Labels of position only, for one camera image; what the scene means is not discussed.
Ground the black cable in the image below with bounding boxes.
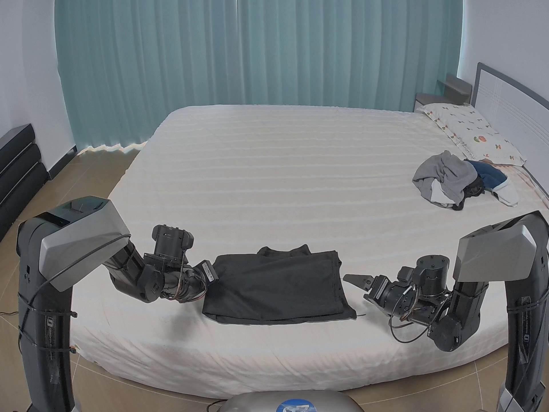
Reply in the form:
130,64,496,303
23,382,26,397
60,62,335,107
17,233,131,351
387,290,435,345

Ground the white printed pillow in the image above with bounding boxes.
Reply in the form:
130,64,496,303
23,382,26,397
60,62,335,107
415,102,527,166

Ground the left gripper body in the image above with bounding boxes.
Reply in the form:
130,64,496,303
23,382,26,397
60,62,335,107
177,269,210,304

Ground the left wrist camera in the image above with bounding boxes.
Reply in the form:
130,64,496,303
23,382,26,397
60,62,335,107
198,261,220,284

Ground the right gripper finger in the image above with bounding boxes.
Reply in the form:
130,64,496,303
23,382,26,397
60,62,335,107
342,274,375,292

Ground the black chest of drawers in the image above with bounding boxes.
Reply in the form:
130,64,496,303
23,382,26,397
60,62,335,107
0,123,48,241

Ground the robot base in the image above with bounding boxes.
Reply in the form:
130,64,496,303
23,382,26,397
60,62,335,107
212,391,365,412

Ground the bed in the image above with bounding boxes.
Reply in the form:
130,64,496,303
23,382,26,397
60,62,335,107
71,62,549,396

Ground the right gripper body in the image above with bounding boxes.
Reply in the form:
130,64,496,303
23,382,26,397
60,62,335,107
364,275,414,314

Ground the grey bedside table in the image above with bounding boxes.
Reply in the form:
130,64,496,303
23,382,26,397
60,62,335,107
415,73,472,106

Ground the black T-shirt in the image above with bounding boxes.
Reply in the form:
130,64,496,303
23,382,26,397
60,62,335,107
202,244,357,326

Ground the blue-green curtain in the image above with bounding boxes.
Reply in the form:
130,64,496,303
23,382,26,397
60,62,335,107
55,0,464,153

